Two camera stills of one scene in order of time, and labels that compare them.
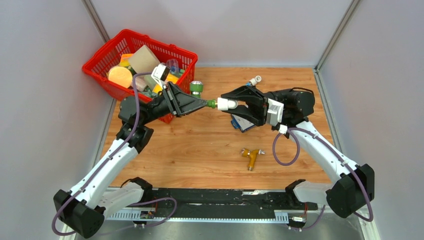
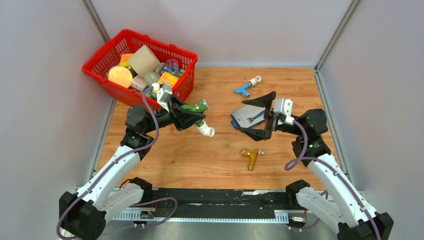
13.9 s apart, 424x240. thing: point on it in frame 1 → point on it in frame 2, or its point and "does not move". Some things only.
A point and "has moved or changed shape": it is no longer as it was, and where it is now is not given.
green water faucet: [196, 88] has moved or changed shape
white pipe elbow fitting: [223, 104] → [206, 130]
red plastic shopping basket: [97, 65] does not move
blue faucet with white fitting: [253, 82] does not move
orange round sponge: [121, 75] does not move
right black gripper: [258, 115] → [270, 119]
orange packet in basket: [124, 61] does not move
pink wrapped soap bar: [140, 83] does not move
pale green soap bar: [149, 81] does not move
